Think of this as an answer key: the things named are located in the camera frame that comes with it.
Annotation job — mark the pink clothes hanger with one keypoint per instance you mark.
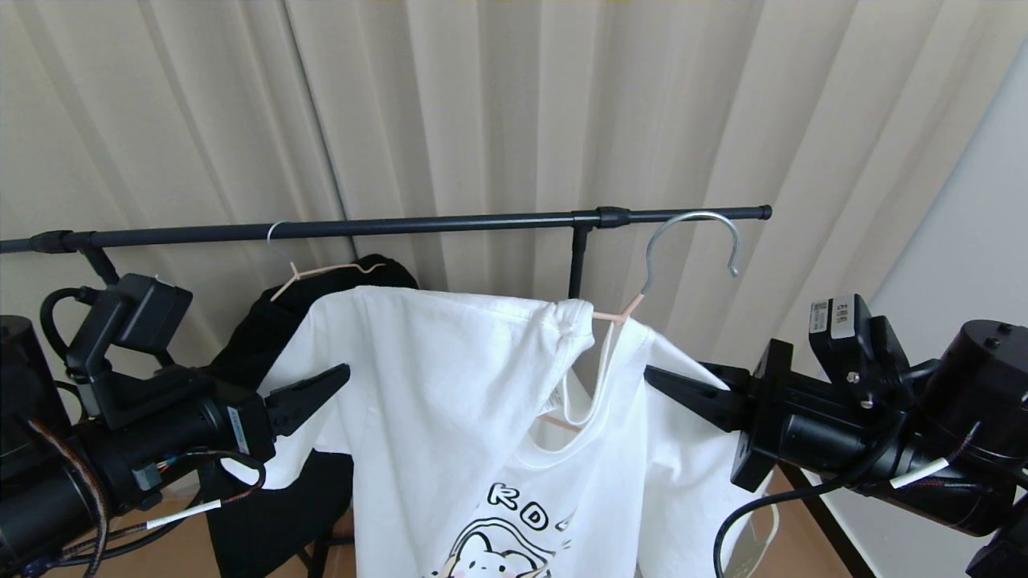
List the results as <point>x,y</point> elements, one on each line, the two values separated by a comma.
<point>699,213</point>
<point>321,269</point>

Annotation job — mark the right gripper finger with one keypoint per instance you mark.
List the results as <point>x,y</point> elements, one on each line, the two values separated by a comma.
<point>735,372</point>
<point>719,409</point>

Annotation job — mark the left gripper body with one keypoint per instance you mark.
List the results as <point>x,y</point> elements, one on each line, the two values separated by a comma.
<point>177,449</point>

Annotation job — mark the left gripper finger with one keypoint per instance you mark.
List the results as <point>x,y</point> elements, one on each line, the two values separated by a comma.
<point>293,405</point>

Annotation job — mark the black clothes rack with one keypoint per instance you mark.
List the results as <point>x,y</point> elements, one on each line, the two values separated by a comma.
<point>442,225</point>

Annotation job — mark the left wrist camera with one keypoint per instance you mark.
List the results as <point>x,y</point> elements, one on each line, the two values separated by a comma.
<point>144,309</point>

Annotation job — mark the beige curtain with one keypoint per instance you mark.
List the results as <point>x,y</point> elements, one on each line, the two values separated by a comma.
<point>482,104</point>

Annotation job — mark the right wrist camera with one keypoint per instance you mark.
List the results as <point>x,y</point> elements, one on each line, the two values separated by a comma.
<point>843,337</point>

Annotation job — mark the white printed t-shirt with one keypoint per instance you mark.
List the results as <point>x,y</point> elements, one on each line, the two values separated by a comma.
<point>442,385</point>

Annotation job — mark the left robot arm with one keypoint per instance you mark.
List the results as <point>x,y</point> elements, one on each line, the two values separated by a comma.
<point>32,498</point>

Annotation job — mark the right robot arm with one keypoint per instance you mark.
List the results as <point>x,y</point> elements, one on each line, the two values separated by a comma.
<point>980,385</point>

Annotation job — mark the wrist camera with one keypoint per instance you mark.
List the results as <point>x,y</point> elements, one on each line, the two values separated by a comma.
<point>144,309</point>
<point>843,337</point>

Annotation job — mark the black shorts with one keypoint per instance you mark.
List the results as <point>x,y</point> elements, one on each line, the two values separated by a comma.
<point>273,337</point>

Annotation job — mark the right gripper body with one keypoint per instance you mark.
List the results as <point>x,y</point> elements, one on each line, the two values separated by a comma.
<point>819,437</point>

